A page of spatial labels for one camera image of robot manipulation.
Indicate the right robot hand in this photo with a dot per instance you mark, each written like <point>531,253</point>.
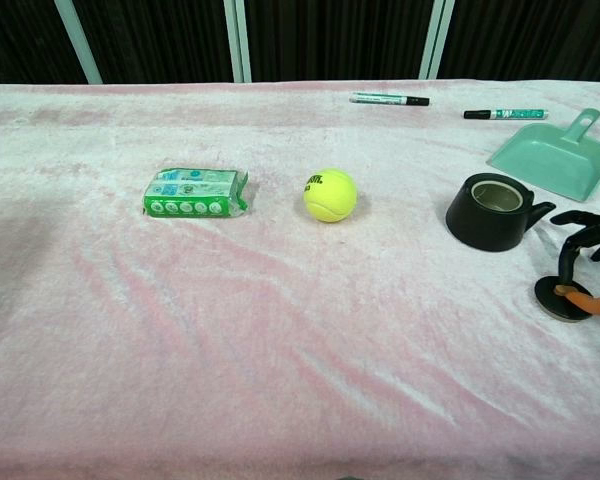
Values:
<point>580,235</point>

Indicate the black teapot lid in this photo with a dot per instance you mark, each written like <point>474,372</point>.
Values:
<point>546,296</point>

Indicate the mint green dustpan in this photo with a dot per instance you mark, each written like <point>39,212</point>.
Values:
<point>550,160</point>

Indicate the green white marker pen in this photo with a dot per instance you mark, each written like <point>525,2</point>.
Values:
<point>380,99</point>
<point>510,114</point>

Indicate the yellow tennis ball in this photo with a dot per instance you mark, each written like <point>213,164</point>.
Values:
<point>330,198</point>

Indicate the pink fluffy table cloth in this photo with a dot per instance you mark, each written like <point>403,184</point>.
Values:
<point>280,325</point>

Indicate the green tissue pack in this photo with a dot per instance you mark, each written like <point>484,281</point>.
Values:
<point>190,196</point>

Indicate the white frame pole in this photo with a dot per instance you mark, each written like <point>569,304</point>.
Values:
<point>436,40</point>
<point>237,40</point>
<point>80,45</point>

